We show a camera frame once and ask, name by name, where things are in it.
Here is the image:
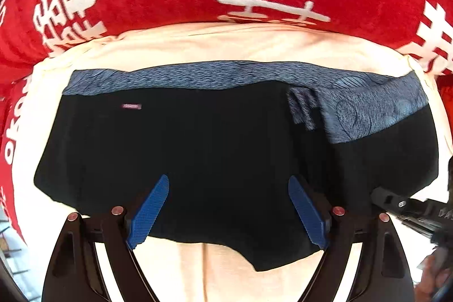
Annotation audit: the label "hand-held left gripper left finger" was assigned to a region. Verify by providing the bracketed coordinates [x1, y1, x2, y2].
[42, 175, 171, 302]

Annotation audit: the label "red printed pillow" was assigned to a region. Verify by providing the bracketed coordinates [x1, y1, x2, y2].
[0, 74, 40, 246]

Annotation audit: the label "cream padded blanket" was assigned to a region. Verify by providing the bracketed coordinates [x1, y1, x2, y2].
[21, 22, 447, 302]

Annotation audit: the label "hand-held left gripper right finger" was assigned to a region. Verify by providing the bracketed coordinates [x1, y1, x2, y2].
[287, 175, 414, 302]

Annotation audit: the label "black pants with blue stripes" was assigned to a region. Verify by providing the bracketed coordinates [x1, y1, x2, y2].
[33, 61, 440, 272]

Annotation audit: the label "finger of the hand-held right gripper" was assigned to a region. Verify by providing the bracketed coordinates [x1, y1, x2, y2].
[371, 186, 408, 215]

